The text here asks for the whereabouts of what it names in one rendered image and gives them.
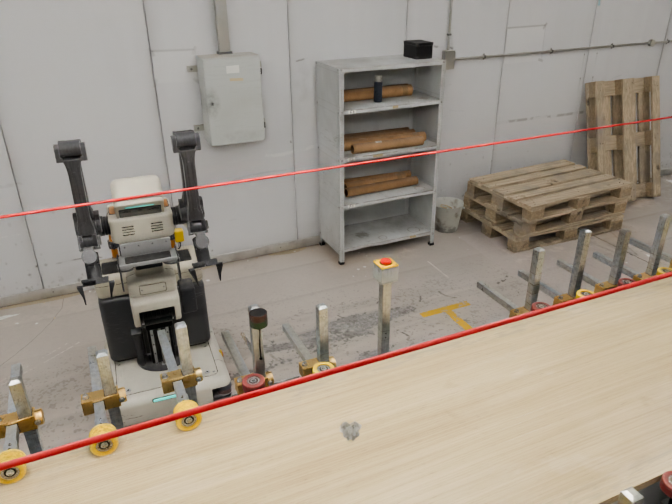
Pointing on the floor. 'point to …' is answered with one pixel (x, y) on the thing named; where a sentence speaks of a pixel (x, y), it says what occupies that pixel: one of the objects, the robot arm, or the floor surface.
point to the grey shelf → (356, 237)
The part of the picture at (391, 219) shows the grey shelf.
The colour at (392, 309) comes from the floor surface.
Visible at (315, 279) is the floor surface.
